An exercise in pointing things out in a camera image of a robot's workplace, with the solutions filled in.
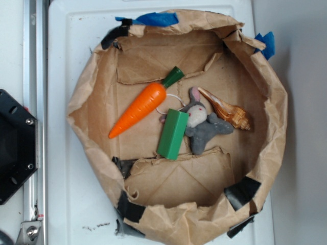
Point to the orange plastic carrot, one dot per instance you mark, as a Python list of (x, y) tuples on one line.
[(147, 101)]

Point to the green rectangular block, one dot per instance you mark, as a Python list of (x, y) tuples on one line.
[(172, 134)]

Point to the grey plush bunny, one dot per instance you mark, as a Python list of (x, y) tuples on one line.
[(201, 126)]

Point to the brown spiral seashell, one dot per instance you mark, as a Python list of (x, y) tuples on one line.
[(233, 114)]

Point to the brown paper bag basket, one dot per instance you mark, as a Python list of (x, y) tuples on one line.
[(195, 198)]

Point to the white plastic tray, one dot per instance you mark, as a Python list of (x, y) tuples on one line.
[(79, 212)]

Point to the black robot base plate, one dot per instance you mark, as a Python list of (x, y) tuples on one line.
[(18, 146)]

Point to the aluminium extrusion rail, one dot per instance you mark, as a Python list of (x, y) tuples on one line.
[(35, 98)]

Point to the metal corner bracket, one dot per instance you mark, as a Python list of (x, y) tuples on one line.
[(29, 233)]

